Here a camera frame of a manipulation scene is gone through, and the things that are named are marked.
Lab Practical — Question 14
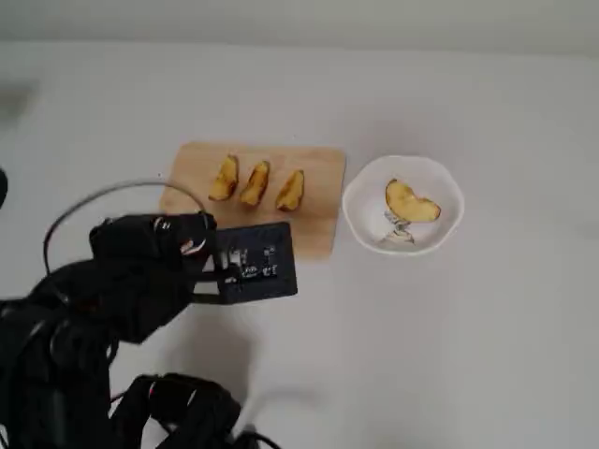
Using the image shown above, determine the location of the wooden cutting board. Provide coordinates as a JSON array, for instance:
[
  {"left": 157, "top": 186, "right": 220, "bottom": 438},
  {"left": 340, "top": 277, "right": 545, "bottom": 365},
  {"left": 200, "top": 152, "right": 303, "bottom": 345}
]
[{"left": 158, "top": 140, "right": 347, "bottom": 261}]

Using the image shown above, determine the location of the black camera cable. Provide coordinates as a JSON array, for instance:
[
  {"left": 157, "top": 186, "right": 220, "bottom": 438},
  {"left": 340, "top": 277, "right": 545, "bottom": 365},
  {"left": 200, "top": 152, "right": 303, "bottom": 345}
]
[{"left": 42, "top": 179, "right": 210, "bottom": 277}]

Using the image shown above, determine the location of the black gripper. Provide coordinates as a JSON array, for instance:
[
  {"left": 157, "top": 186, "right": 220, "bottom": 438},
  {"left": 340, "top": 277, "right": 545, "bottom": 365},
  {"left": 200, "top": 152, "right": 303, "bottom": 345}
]
[{"left": 87, "top": 210, "right": 220, "bottom": 345}]

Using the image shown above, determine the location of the white ceramic bowl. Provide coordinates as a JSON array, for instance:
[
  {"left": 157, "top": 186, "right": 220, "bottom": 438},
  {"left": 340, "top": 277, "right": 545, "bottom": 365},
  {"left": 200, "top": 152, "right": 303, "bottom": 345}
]
[{"left": 342, "top": 154, "right": 466, "bottom": 256}]

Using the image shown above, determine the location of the black wrist camera board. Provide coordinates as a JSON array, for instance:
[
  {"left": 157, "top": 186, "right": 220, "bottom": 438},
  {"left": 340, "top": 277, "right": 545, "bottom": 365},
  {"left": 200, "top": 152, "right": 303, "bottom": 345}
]
[{"left": 192, "top": 221, "right": 300, "bottom": 306}]

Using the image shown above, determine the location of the yellow apple slice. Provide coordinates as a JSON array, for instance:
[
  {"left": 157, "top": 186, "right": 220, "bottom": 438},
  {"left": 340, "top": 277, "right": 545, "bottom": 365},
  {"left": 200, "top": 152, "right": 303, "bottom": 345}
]
[
  {"left": 208, "top": 153, "right": 240, "bottom": 203},
  {"left": 384, "top": 178, "right": 443, "bottom": 225},
  {"left": 274, "top": 168, "right": 306, "bottom": 212},
  {"left": 239, "top": 160, "right": 271, "bottom": 208}
]

